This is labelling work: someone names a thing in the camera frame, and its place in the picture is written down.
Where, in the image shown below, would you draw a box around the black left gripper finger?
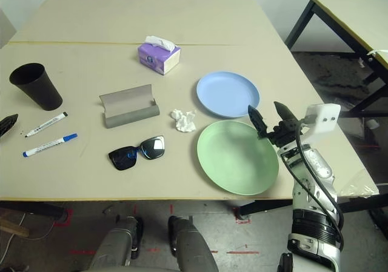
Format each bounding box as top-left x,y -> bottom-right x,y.
0,113 -> 19,140

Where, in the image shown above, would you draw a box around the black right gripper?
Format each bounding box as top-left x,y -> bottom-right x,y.
247,101 -> 304,148

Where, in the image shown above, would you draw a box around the black-capped white marker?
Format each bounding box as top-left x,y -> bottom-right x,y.
24,111 -> 69,138

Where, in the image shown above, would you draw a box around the blue-capped white marker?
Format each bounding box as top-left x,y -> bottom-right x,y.
22,133 -> 78,158

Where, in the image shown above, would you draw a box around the green plate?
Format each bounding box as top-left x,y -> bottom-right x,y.
196,120 -> 279,196

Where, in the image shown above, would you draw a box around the white tissue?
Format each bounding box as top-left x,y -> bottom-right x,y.
169,109 -> 197,133

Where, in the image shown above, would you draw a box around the black sunglasses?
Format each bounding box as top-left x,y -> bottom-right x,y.
108,135 -> 166,171

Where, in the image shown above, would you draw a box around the grey glasses case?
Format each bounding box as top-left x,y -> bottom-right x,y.
99,84 -> 161,130

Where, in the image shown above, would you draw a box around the blue plate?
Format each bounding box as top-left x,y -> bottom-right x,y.
196,70 -> 261,118

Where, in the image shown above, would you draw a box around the black table foot bar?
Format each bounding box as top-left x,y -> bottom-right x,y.
238,193 -> 388,217
0,201 -> 67,221

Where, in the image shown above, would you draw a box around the wooden plank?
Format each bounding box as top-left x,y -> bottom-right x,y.
0,219 -> 30,239

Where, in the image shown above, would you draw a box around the clear plastic film piece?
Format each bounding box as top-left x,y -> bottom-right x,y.
339,168 -> 380,199

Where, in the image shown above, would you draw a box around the black-legged side table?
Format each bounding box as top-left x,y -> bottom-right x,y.
284,0 -> 388,121

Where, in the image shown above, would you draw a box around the purple tissue pack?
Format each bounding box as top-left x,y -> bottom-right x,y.
137,35 -> 182,76

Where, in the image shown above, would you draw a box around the grey robot right leg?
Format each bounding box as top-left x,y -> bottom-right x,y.
168,214 -> 219,272

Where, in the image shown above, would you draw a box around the grey robot leg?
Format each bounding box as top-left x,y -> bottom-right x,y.
168,214 -> 219,272
87,216 -> 145,272

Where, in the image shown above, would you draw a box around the grey robot left leg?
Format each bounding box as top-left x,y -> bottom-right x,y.
87,216 -> 145,272

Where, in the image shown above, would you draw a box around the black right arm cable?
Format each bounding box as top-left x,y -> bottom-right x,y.
295,122 -> 346,251

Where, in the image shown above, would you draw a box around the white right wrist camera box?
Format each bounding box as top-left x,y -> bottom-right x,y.
304,103 -> 341,143

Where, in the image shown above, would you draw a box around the thin white floor cable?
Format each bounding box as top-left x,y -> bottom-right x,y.
0,213 -> 63,272

